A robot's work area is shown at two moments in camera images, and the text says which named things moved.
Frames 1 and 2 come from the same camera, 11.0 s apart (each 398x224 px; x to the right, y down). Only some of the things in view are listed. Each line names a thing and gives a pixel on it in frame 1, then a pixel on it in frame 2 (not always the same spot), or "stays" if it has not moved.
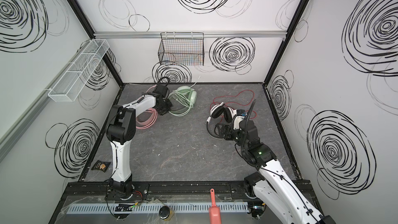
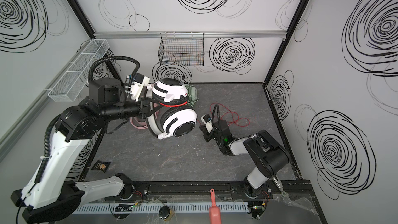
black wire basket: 182,49 stays
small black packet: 101,165 stays
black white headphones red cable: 224,108 → 173,119
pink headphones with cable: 144,124 stays
